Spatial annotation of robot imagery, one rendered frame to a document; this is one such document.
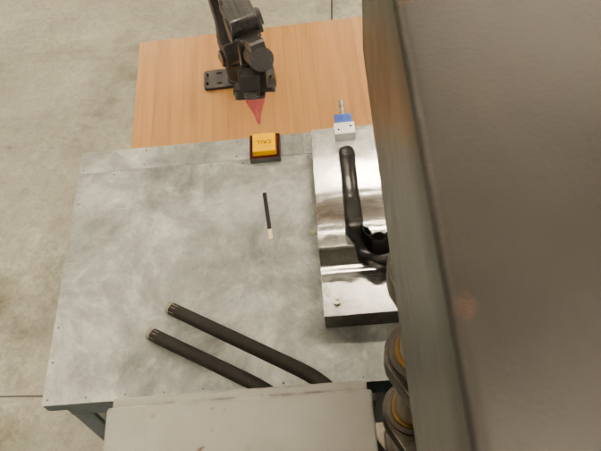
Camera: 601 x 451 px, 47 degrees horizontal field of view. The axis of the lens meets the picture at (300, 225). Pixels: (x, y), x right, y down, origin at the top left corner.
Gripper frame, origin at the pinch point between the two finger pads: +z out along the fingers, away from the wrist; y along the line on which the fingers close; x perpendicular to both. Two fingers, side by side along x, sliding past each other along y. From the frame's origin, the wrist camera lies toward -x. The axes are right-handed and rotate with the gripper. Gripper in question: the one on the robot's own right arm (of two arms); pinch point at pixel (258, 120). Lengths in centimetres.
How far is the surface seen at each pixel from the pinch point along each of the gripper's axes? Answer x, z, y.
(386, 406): -75, 27, 24
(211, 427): -109, -3, 2
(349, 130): -5.6, 2.4, 22.2
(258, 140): 3.6, 6.6, -1.0
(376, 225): -31.8, 15.0, 26.1
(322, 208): -23.6, 14.2, 14.6
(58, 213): 81, 60, -93
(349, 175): -13.4, 11.0, 21.4
